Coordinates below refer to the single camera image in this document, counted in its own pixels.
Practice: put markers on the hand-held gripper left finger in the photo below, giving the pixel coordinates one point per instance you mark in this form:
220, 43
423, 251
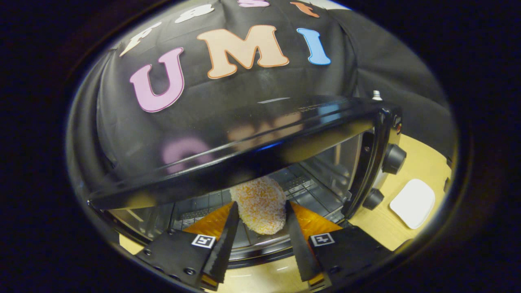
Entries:
222, 252

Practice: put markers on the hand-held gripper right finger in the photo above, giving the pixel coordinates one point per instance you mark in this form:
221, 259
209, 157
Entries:
303, 252

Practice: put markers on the breaded food patty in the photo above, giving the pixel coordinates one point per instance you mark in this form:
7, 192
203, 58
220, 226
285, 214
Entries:
260, 203

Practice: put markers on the black toaster oven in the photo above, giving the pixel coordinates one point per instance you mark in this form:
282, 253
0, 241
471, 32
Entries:
244, 146

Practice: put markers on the white plate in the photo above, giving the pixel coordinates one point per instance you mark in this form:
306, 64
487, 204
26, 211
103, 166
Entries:
412, 202

